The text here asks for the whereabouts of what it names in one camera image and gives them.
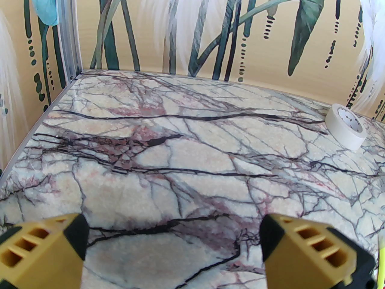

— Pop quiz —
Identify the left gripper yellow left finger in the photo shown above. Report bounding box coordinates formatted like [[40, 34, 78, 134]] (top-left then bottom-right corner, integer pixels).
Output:
[[0, 213, 90, 289]]

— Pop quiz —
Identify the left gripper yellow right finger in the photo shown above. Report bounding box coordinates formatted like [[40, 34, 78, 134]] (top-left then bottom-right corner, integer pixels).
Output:
[[259, 213, 376, 289]]

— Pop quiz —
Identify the white masking tape roll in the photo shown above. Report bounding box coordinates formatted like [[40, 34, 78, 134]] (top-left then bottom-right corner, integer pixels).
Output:
[[325, 103, 368, 153]]

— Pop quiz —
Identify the aluminium table side rail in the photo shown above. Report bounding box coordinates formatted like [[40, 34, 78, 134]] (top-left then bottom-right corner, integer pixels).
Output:
[[0, 74, 82, 180]]

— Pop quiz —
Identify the aluminium frame post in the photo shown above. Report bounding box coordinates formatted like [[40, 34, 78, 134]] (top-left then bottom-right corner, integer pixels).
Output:
[[56, 0, 83, 82]]

